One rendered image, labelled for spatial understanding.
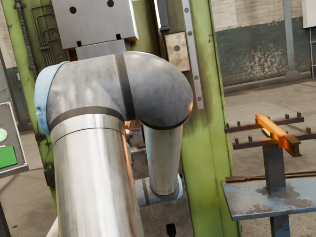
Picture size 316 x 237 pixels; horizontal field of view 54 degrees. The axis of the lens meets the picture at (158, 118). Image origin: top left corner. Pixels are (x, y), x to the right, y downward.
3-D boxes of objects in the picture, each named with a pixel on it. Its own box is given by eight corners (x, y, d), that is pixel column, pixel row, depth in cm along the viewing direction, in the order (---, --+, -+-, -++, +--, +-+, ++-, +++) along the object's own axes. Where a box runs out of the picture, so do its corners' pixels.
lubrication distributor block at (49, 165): (60, 190, 148) (53, 163, 145) (48, 192, 148) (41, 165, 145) (62, 186, 151) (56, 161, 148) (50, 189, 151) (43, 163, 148)
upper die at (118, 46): (128, 62, 125) (123, 38, 123) (80, 71, 126) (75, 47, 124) (133, 59, 166) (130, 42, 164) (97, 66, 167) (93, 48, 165)
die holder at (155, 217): (193, 237, 137) (178, 142, 127) (110, 252, 137) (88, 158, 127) (181, 184, 191) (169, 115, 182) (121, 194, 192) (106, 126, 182)
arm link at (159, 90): (187, 25, 52) (175, 173, 110) (114, 38, 51) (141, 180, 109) (208, 77, 46) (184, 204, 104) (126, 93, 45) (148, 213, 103)
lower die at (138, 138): (144, 144, 133) (140, 125, 131) (98, 152, 133) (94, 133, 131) (145, 122, 174) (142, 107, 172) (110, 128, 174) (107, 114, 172)
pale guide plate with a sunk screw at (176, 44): (190, 70, 139) (184, 31, 135) (170, 73, 139) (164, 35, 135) (189, 69, 141) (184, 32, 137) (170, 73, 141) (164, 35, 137)
